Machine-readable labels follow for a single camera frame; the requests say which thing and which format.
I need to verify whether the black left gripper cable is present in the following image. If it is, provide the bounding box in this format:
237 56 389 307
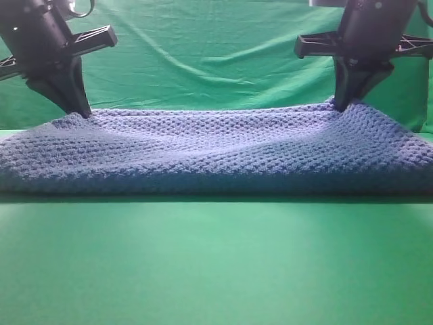
60 0 97 20

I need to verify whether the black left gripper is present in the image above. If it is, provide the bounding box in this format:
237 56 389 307
1 0 118 118

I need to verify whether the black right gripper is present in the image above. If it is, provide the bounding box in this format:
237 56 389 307
294 1 432 112

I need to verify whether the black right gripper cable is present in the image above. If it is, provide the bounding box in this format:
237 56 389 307
415 0 433 26

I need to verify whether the blue waffle-weave towel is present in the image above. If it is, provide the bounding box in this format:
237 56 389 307
1 99 432 195

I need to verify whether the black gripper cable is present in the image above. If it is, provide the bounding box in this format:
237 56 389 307
60 0 97 20
415 0 433 26

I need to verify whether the green backdrop cloth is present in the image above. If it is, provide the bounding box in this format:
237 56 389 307
0 0 433 133

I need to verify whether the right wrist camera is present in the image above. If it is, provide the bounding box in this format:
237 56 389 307
309 0 348 7

